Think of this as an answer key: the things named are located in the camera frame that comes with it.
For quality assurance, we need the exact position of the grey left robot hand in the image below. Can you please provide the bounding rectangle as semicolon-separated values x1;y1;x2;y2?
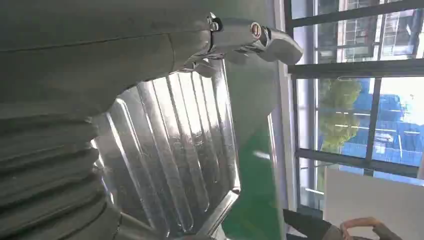
0;0;304;119

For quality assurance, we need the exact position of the clear ribbed plastic container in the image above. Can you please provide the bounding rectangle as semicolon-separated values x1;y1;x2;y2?
90;58;242;240

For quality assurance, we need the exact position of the ribbed grey left arm sleeve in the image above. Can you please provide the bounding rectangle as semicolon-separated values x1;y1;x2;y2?
0;111;122;240

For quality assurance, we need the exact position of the green mat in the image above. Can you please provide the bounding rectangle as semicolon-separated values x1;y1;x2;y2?
221;112;286;240

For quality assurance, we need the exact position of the green tree outside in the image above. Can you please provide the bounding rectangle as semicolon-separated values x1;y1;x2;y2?
317;78;363;154

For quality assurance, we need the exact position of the person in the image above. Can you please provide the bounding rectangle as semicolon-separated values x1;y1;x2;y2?
283;208;404;240

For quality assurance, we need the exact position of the white panel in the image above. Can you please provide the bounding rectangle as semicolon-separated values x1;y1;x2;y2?
322;166;424;240

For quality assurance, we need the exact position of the dark window frame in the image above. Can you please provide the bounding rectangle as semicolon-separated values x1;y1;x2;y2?
283;0;424;218

